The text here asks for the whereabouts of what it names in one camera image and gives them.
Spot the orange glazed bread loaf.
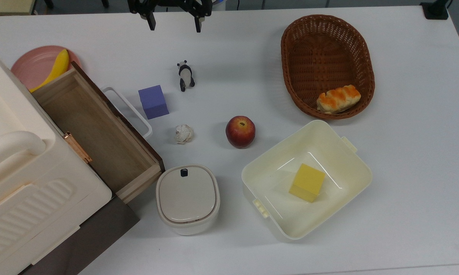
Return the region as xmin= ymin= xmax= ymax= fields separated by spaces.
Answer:
xmin=316 ymin=85 xmax=362 ymax=115

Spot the small white lidded bin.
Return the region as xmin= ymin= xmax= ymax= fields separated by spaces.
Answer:
xmin=156 ymin=165 xmax=221 ymax=236

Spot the copper cabinet door handle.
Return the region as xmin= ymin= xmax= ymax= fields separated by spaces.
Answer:
xmin=63 ymin=132 xmax=93 ymax=164

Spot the red apple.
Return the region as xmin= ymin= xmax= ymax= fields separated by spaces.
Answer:
xmin=225 ymin=116 xmax=256 ymax=149

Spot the cream plastic cabinet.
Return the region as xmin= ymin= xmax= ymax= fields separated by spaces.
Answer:
xmin=0 ymin=44 xmax=112 ymax=275

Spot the white drawer handle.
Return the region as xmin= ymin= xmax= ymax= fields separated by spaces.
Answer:
xmin=101 ymin=86 xmax=153 ymax=139

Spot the cream plastic container box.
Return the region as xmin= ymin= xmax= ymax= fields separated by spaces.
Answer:
xmin=242 ymin=120 xmax=373 ymax=241

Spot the black white panda toy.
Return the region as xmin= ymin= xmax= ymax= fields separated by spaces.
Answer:
xmin=177 ymin=60 xmax=196 ymax=92

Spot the pink plate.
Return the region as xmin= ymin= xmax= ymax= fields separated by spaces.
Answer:
xmin=11 ymin=45 xmax=81 ymax=92

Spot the yellow banana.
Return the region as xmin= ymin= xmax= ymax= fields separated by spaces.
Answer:
xmin=29 ymin=49 xmax=70 ymax=93

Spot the purple cube block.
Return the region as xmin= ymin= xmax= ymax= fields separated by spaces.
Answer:
xmin=138 ymin=85 xmax=170 ymax=120

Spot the brown wicker basket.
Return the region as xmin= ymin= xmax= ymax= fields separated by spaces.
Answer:
xmin=281 ymin=15 xmax=375 ymax=120

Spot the yellow cube block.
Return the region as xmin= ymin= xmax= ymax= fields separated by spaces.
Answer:
xmin=289 ymin=163 xmax=326 ymax=203

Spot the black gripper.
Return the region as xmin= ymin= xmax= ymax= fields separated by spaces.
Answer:
xmin=128 ymin=0 xmax=214 ymax=33

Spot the dark brown wooden drawer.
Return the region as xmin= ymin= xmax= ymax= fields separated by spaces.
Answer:
xmin=19 ymin=195 xmax=140 ymax=275

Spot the black table clamp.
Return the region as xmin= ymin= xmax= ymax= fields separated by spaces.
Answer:
xmin=420 ymin=0 xmax=453 ymax=20

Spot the crumpled white paper ball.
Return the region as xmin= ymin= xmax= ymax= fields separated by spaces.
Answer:
xmin=175 ymin=124 xmax=194 ymax=144

